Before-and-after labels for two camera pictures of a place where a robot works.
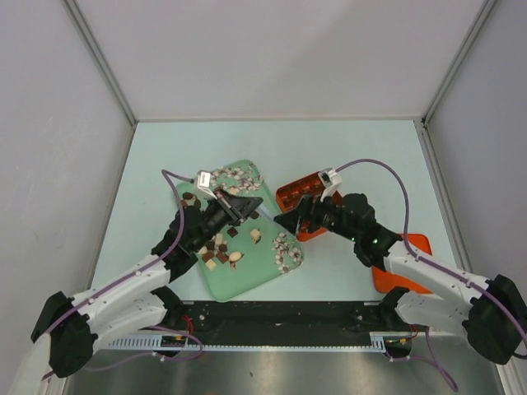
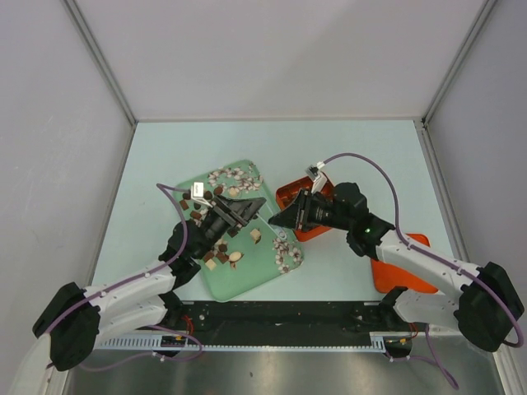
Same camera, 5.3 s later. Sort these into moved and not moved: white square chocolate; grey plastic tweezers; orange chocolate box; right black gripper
Moved: grey plastic tweezers
Not moved: right black gripper; orange chocolate box; white square chocolate
